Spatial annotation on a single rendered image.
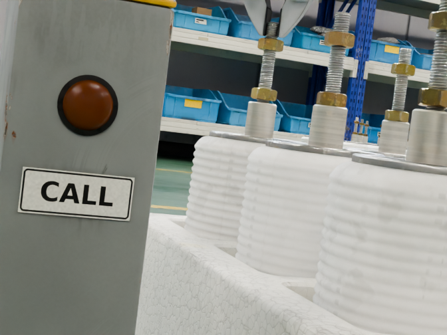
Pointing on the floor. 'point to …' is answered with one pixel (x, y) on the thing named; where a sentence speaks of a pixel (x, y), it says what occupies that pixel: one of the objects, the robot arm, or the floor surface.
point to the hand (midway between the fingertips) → (276, 20)
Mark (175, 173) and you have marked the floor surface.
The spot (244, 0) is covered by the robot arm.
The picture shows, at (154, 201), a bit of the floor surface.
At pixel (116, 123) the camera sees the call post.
